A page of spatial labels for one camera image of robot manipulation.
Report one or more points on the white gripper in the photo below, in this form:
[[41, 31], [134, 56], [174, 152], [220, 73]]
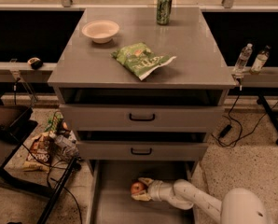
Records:
[[154, 190]]

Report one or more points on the red apple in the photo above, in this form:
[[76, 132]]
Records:
[[137, 187]]

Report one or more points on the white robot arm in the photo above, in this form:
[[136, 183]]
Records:
[[239, 206]]

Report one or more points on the bottom grey open drawer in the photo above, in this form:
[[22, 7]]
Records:
[[111, 201]]

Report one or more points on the grey drawer cabinet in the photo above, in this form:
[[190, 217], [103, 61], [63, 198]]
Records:
[[134, 90]]

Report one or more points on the middle grey drawer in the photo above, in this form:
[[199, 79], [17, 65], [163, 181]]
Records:
[[142, 151]]

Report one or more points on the top grey drawer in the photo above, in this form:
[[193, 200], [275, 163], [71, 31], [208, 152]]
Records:
[[141, 118]]

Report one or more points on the plastic bottle on floor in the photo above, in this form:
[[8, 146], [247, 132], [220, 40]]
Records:
[[67, 148]]

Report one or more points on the brown snack bag on floor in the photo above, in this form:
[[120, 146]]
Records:
[[38, 157]]

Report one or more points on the green bag on floor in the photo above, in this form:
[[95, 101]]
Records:
[[55, 122]]

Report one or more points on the green chip bag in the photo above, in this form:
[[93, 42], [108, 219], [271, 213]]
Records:
[[140, 60]]

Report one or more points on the black table leg with caster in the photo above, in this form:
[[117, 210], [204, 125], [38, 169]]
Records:
[[272, 114]]

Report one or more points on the white bowl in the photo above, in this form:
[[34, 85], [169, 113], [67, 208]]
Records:
[[100, 32]]

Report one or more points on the black yellow tape measure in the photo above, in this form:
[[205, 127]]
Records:
[[35, 63]]

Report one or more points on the clear water bottle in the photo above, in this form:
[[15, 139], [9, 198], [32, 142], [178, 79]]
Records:
[[242, 60]]

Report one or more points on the green soda can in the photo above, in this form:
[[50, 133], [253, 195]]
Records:
[[163, 11]]

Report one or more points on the black power cable adapter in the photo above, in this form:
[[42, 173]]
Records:
[[233, 124]]

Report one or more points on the black cart frame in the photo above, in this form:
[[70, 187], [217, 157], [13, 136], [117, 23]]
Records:
[[12, 137]]

